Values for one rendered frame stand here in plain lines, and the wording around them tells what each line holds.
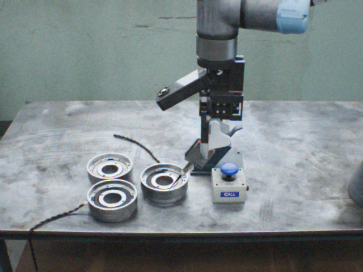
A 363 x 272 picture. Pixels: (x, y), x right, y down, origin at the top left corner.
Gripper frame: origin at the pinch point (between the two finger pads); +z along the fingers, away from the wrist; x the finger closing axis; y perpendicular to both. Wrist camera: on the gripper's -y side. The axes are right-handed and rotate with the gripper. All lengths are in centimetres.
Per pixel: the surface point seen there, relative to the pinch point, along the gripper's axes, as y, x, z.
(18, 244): -80, 65, 93
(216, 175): 3.2, 3.2, 8.6
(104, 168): -22.6, 7.9, 10.6
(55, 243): -39, 10, 38
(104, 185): -21.2, 0.4, 9.9
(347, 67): 86, 167, 46
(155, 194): -9.8, -2.0, 10.3
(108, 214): -18.6, -9.1, 10.2
